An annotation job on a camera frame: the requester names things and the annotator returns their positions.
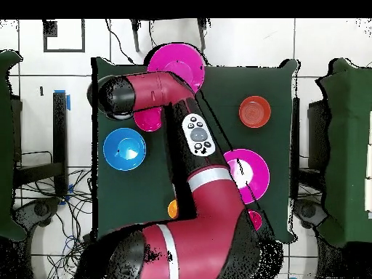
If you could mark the small crimson bowl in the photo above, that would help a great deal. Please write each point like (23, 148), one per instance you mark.
(148, 120)

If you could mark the blue bowl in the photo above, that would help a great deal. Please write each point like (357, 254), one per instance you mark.
(124, 148)

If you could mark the large pink bowl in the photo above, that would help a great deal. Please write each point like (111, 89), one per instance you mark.
(180, 58)
(255, 174)

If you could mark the orange bowl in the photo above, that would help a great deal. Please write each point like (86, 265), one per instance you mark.
(255, 112)

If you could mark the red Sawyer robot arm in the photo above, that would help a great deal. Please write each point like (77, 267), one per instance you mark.
(154, 90)

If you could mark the orange cup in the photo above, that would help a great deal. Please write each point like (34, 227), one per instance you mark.
(172, 209)

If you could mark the dark green table cloth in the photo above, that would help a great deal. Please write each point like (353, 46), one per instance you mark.
(130, 189)

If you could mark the crimson cup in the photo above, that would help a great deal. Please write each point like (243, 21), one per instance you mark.
(256, 219)

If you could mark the black stand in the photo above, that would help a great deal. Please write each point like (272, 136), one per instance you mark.
(296, 130)
(59, 130)

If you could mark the black tripod leg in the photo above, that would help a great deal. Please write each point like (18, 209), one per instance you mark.
(135, 37)
(202, 35)

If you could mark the blue tape piece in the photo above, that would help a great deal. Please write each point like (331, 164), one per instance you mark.
(68, 102)

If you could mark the neighbouring green covered table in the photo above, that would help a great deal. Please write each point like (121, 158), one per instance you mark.
(5, 145)
(348, 145)

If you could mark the black square floor frame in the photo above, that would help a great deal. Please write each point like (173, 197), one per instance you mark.
(50, 29)

